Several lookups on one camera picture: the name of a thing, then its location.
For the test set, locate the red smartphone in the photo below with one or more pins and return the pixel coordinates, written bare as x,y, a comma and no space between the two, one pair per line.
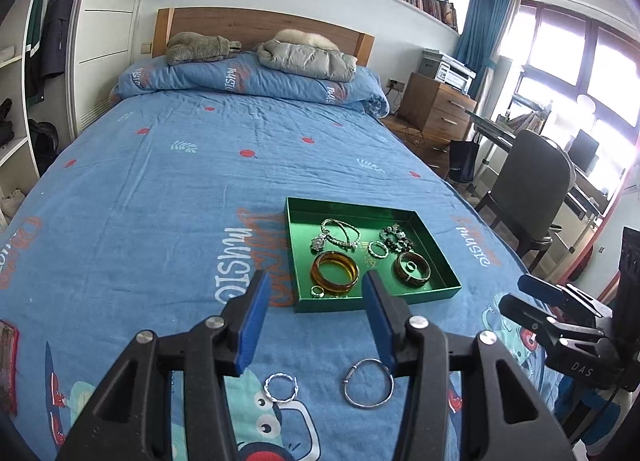
7,366

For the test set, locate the white fluffy pillow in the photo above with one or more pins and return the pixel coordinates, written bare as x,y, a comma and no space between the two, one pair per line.
305,37

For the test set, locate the grey chair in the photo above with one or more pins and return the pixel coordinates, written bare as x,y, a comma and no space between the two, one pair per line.
535,181

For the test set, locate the twisted silver bangle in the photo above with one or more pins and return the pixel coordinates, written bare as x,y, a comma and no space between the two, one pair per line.
266,388
370,248

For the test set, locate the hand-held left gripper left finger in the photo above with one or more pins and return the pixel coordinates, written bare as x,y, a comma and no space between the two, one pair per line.
255,321

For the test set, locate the grey puffer jacket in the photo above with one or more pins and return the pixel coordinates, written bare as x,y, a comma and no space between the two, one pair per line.
305,61

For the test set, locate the large plain silver bangle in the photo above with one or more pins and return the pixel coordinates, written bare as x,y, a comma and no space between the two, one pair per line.
367,405

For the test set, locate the round white lamp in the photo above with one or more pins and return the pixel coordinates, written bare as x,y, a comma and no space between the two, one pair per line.
585,105

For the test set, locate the green and white hanging garment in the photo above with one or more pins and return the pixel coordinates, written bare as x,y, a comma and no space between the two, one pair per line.
36,41

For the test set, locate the wooden drawer chest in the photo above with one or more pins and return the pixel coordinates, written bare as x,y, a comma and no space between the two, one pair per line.
435,108

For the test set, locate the black backpack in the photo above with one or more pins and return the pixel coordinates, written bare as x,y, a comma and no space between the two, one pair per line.
44,146

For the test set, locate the white printer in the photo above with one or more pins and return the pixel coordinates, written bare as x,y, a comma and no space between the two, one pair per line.
445,68

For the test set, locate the brown wooden bangle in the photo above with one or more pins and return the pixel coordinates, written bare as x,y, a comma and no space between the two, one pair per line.
397,273

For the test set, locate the computer monitor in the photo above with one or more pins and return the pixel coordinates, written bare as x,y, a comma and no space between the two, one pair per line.
582,151

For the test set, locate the blue curtain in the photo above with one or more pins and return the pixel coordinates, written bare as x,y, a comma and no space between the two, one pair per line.
482,26

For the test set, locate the blue printed bedsheet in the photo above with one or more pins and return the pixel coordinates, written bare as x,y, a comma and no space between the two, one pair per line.
175,221

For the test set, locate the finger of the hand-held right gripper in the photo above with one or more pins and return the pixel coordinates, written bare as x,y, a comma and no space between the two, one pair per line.
542,287
530,316

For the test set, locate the amber translucent bangle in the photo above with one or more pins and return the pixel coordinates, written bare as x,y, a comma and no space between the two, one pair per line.
320,281

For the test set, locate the wall socket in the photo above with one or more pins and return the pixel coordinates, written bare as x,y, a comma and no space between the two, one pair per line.
396,85

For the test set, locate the low wooden nightstand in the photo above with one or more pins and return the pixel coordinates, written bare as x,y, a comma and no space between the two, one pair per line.
415,138

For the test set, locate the green shallow tray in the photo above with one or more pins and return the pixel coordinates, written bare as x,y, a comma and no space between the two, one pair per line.
435,286

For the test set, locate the dark hanging coat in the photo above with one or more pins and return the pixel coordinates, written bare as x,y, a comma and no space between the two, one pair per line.
60,16

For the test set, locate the rolled blue printed duvet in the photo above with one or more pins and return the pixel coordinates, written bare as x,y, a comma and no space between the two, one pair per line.
250,81

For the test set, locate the desk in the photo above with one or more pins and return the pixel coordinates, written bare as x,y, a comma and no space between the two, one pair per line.
585,196

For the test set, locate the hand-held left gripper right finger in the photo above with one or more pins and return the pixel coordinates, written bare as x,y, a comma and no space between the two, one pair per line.
377,321

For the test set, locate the grey plush toy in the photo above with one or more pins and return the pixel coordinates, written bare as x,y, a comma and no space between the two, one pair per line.
200,48

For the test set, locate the black folded clothes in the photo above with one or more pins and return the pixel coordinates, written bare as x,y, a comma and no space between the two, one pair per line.
6,126

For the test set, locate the wooden headboard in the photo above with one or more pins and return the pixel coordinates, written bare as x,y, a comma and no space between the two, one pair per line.
210,21

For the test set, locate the black tote bag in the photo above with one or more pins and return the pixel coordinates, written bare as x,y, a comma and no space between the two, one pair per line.
464,161

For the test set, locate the white wardrobe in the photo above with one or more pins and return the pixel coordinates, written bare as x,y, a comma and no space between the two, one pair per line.
115,16

